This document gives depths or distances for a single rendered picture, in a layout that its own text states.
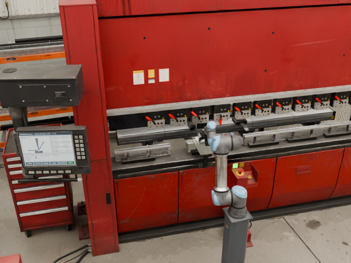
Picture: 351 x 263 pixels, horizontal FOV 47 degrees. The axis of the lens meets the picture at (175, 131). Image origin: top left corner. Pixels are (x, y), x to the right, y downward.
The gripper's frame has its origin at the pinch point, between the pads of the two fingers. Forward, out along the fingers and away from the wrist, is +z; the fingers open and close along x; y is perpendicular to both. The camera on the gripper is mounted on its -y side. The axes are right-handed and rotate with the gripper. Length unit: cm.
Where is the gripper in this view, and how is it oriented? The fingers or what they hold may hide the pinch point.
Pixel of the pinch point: (202, 141)
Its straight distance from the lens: 368.7
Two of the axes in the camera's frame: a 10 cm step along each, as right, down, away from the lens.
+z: -1.8, 3.7, 9.1
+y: -2.1, -9.2, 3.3
